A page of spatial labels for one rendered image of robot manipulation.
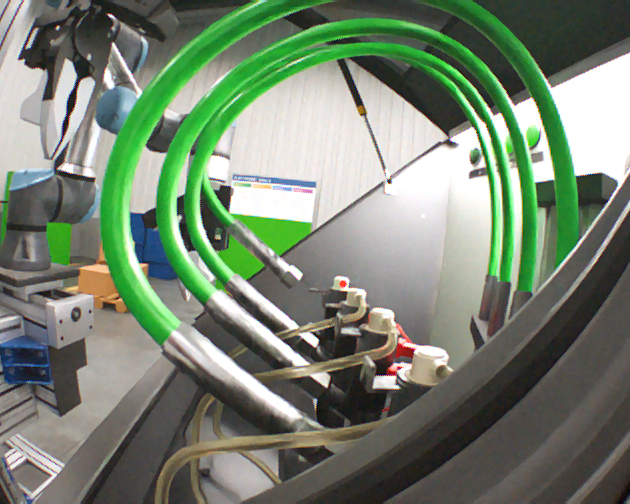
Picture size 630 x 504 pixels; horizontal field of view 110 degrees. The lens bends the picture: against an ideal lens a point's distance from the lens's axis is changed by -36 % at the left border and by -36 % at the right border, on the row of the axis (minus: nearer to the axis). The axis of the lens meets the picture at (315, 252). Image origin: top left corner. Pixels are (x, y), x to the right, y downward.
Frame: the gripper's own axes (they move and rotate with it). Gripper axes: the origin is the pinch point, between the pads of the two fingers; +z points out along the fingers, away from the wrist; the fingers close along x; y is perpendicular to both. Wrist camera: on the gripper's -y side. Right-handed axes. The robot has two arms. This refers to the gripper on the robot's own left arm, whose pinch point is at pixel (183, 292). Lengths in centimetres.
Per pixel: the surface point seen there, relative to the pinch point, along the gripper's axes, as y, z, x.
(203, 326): 2.3, 8.7, 9.0
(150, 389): 0.9, 10.1, -19.3
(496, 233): 43, -16, -23
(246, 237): 13.1, -12.0, -22.7
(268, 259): 15.8, -9.9, -22.7
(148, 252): -241, 58, 561
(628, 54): 49, -37, -43
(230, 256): -36, 21, 296
